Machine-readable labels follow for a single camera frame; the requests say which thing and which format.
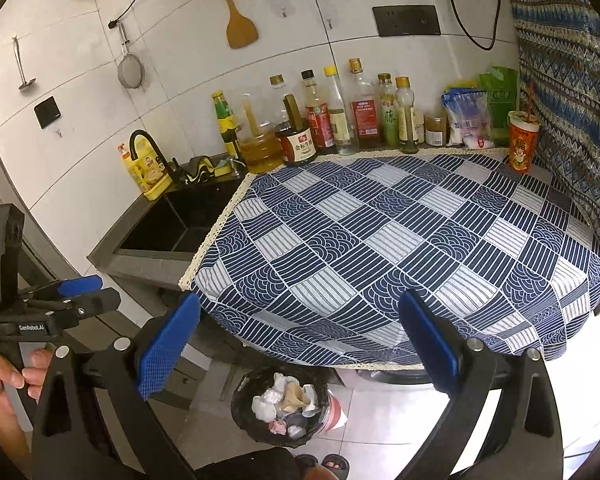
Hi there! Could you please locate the green packet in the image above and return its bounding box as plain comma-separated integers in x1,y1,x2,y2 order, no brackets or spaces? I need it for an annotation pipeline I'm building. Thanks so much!
479,65,518,148

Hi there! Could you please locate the person's left hand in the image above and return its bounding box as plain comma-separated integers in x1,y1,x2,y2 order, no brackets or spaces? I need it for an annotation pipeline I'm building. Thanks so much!
0,349,53,448

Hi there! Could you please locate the silver foil wrapper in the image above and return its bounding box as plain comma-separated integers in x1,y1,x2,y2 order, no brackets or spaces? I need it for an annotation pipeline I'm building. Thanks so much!
302,384,321,418

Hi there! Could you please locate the yellow green sponge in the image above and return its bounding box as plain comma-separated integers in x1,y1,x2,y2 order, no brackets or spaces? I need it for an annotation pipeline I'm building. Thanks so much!
213,157,235,178

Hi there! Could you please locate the black trash bin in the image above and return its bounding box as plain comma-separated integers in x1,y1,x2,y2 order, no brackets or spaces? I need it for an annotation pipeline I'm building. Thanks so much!
230,366,330,448

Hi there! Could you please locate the small black wall switch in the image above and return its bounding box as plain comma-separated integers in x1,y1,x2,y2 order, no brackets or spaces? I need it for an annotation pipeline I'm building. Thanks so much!
33,96,61,129

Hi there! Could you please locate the green label oil bottle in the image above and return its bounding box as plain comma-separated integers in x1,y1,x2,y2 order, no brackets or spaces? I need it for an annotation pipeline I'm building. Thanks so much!
378,73,399,148

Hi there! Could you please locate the dark soy sauce jug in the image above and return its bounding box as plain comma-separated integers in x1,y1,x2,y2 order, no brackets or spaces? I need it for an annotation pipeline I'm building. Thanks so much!
270,74,317,166

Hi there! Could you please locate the green yellow sauce bottle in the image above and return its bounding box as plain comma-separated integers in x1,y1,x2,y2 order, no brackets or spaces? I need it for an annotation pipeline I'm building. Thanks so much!
211,91,240,159

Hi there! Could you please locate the yellow dish soap bottle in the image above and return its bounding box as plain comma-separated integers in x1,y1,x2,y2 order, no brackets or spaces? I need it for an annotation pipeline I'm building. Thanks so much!
118,136,172,202

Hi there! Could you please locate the metal mesh strainer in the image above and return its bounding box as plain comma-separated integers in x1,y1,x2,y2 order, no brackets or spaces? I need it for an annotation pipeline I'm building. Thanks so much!
117,22,145,89

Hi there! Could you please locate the small gold cap bottle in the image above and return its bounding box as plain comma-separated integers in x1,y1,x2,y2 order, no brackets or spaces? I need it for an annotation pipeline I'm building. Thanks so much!
394,76,418,154

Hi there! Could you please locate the red label soy sauce bottle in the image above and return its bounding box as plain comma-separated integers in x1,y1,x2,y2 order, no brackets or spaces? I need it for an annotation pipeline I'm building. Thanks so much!
301,70,336,154

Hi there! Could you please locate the red snack wrapper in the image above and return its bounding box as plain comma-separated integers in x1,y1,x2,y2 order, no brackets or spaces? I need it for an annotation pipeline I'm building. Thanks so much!
268,418,287,436

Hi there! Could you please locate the small white tissue ball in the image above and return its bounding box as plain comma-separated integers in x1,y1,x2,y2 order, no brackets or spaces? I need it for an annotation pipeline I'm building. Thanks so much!
273,373,287,394

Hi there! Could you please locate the red label clear bottle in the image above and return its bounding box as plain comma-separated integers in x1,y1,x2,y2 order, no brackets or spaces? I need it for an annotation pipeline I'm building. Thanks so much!
349,58,382,150

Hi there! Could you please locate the metal ladle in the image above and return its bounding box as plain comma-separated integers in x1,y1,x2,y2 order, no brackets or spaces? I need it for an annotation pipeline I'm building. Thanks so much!
12,36,36,92

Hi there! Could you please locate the black yellow dish cloth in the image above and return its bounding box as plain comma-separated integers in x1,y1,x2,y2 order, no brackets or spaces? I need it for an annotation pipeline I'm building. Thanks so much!
178,156,215,185

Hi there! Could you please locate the clear cooking oil jug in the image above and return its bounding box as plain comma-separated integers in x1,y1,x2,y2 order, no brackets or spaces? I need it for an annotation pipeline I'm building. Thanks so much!
238,92,283,174

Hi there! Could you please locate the blue white patterned tablecloth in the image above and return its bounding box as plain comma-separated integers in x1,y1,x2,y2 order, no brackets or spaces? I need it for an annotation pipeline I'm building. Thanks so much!
180,150,600,370

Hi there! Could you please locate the red paper cup with straw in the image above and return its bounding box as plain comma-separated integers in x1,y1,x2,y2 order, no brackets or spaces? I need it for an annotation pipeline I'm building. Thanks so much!
508,81,541,174

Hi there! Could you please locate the black sink faucet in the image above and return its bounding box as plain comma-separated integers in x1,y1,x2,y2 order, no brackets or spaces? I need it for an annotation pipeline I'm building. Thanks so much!
129,129,176,190

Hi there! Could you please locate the black kitchen sink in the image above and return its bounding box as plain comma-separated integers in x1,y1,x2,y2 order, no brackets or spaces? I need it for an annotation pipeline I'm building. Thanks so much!
87,176,242,290

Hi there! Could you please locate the wooden spatula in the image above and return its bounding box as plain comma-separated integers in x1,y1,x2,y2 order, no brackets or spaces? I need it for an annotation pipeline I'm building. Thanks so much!
225,0,259,50

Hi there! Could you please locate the small glass jar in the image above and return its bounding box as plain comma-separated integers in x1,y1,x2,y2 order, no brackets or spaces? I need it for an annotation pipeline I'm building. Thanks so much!
424,115,448,148

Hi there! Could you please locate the white vinegar bottle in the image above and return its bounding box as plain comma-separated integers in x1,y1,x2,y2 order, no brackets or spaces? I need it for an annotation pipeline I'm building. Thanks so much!
324,65,358,155

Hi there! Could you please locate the black wall socket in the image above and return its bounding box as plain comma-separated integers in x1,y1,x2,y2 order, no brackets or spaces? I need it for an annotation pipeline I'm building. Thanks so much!
373,4,441,37

